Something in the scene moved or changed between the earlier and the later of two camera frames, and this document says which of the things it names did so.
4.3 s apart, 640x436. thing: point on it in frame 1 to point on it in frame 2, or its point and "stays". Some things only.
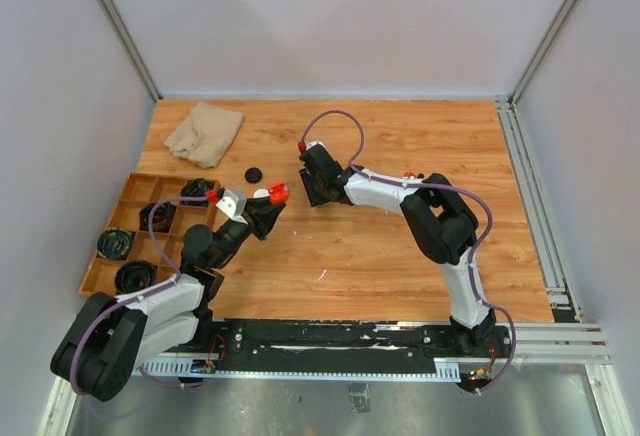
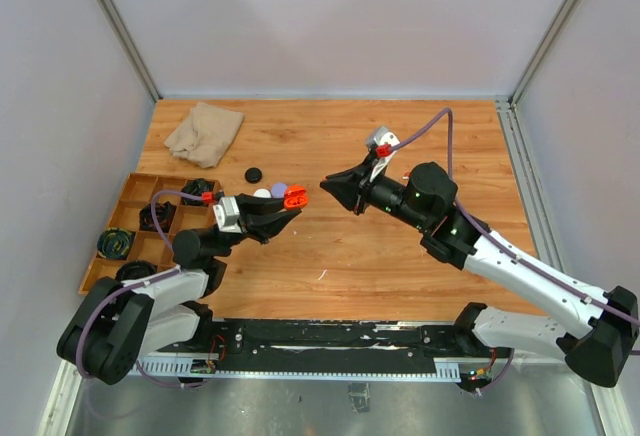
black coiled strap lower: (135, 275) stays
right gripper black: (314, 197) to (352, 187)
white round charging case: (260, 193) stays
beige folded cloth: (204, 137) stays
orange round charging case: (279, 192) to (296, 197)
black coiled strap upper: (196, 187) stays
